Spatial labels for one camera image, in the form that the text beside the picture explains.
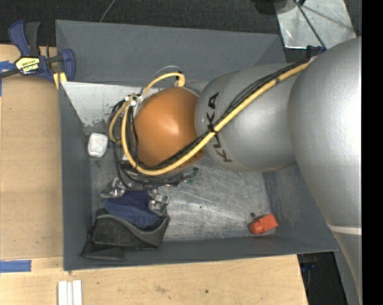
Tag white rounded block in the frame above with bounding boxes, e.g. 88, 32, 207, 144
87, 132, 109, 158

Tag orange-red small block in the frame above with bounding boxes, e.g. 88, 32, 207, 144
248, 213, 279, 236

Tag blue cloth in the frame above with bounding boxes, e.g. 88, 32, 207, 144
103, 190, 167, 230

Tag pale wood flat board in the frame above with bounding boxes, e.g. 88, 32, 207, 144
0, 44, 65, 261

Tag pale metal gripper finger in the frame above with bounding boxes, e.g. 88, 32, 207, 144
100, 177, 128, 200
147, 189, 171, 217

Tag grey metal bin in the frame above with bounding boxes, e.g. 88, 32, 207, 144
54, 19, 340, 271

